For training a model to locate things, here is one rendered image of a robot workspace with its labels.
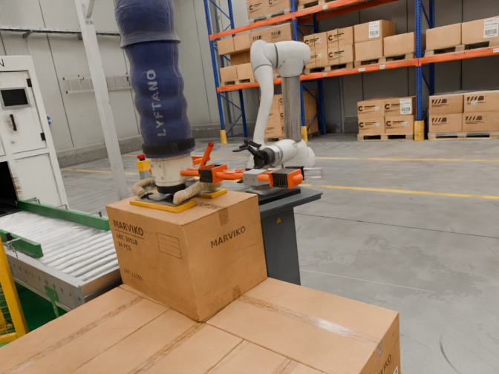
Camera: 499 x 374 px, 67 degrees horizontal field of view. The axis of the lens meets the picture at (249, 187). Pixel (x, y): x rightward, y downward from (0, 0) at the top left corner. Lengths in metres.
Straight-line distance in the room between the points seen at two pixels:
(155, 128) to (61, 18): 10.61
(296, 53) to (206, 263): 1.20
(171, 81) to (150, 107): 0.14
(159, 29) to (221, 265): 0.94
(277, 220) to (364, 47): 6.88
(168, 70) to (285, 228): 1.19
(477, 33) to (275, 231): 6.62
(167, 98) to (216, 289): 0.78
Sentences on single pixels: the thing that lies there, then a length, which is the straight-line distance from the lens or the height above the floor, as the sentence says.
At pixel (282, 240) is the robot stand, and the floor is 0.48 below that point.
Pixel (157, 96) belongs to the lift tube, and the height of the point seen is 1.40.
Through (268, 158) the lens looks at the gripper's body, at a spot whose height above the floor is 1.07.
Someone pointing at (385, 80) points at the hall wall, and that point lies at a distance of 10.01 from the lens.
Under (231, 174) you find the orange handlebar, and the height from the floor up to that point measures 1.08.
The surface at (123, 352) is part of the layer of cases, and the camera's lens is 1.50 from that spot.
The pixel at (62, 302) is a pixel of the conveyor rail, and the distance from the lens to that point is 2.23.
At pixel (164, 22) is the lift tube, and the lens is 1.60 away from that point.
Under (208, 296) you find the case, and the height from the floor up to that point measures 0.63.
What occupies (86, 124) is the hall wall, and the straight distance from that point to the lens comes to 11.85.
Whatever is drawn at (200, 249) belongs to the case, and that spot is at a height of 0.82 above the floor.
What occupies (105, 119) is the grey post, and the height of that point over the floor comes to 1.26.
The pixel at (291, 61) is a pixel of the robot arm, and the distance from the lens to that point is 2.09.
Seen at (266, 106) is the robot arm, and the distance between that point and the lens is 1.96.
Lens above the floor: 1.37
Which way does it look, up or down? 14 degrees down
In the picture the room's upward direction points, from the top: 7 degrees counter-clockwise
